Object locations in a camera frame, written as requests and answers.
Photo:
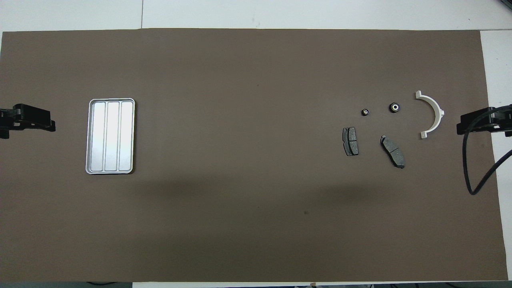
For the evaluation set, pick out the silver metal tray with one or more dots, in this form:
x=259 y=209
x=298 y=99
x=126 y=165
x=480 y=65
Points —
x=110 y=136

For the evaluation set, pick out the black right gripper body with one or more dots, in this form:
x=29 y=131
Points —
x=504 y=120

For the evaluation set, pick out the rectangular dark brake pad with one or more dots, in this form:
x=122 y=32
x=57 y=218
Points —
x=350 y=142

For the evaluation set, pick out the elongated dark brake pad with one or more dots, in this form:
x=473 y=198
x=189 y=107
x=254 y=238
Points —
x=392 y=151

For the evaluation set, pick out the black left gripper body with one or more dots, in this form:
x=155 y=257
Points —
x=5 y=120

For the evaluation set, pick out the white semicircular bracket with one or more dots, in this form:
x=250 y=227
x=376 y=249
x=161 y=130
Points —
x=418 y=95

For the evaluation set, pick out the brown table mat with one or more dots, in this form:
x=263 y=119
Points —
x=248 y=160

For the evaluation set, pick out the small black bearing gear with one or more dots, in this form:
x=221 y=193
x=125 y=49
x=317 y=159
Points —
x=365 y=112

